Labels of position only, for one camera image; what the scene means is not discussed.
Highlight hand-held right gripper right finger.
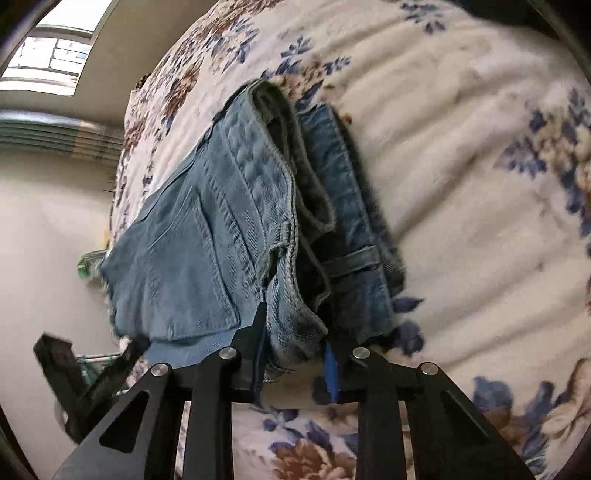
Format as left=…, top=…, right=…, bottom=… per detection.
left=323, top=336, right=537, bottom=480

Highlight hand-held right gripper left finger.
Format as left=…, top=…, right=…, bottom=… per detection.
left=52, top=302, right=269, bottom=480

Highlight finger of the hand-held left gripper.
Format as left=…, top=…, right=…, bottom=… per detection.
left=69, top=336, right=151, bottom=441
left=33, top=332, right=90, bottom=416

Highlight blue denim pants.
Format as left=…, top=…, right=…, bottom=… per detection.
left=99, top=78, right=407, bottom=383

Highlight floral printed blanket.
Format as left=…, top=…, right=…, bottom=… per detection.
left=107, top=0, right=591, bottom=480

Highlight window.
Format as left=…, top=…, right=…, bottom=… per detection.
left=0, top=0, right=114, bottom=97

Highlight grey ribbed wall slats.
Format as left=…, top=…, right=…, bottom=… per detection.
left=0, top=110, right=124, bottom=163

